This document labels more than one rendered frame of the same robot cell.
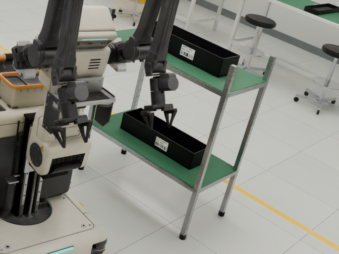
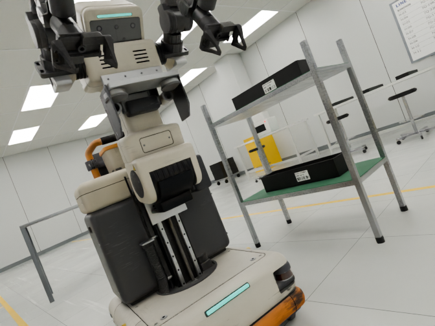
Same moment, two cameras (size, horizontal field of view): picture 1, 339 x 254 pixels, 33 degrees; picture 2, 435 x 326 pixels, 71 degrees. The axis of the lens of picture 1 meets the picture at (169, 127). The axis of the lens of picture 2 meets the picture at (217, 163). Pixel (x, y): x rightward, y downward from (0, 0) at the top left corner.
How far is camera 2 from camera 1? 174 cm
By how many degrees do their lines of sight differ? 29
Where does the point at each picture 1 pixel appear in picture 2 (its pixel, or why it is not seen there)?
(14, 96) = (111, 158)
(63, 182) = (217, 233)
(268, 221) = not seen: outside the picture
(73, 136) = (167, 145)
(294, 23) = (364, 123)
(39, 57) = (32, 24)
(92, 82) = (148, 72)
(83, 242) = (259, 273)
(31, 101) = not seen: hidden behind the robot
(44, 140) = (131, 159)
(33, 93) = not seen: hidden behind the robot
